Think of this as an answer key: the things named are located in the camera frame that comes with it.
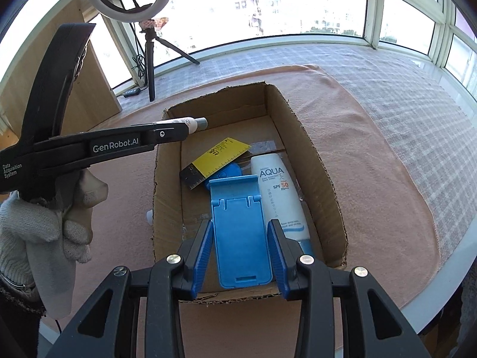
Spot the blue phone stand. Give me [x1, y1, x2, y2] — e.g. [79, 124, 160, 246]
[209, 175, 272, 289]

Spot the white bottle grey cap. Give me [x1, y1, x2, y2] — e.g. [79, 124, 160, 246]
[156, 116, 209, 134]

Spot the white gloved left hand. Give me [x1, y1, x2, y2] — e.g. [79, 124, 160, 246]
[1, 170, 108, 320]

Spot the wooden board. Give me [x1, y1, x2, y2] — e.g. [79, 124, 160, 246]
[1, 0, 121, 136]

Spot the white AQUA sunscreen tube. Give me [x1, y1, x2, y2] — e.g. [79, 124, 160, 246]
[251, 154, 315, 256]

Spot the yellow black ruler card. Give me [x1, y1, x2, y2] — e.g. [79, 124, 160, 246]
[179, 138, 251, 189]

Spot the black tripod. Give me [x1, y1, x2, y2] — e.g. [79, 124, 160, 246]
[142, 27, 200, 102]

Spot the blue round tape measure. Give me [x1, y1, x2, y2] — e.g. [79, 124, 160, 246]
[212, 163, 243, 179]

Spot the white checkered cloth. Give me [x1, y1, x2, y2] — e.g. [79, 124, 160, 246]
[111, 44, 476, 262]

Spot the cardboard box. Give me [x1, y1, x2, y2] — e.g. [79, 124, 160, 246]
[153, 82, 348, 303]

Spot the black cable remote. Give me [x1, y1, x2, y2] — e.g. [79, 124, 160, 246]
[122, 87, 142, 98]

